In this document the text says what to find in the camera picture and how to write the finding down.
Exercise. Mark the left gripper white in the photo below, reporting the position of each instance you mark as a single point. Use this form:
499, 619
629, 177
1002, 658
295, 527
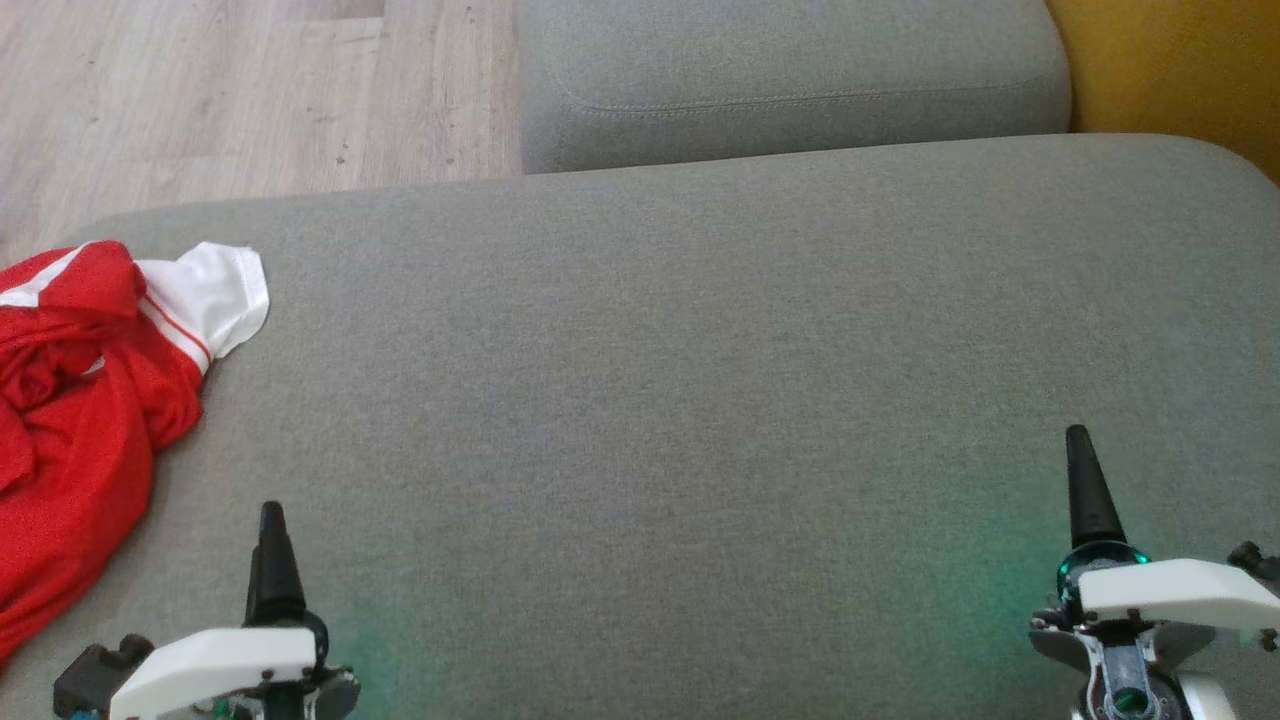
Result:
220, 665

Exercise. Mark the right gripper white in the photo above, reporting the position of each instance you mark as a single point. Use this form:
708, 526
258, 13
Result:
1170, 595

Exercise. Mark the red basketball jersey white sleeves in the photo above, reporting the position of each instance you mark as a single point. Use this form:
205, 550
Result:
90, 420

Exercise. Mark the large grey sofa seat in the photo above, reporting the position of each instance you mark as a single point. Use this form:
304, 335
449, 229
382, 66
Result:
650, 400

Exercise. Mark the yellow cushion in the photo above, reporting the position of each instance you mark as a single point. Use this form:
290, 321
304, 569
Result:
1170, 70

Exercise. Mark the small grey sofa cushion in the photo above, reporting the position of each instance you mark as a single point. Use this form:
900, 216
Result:
780, 70

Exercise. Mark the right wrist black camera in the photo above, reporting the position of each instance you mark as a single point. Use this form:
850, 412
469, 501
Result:
1252, 558

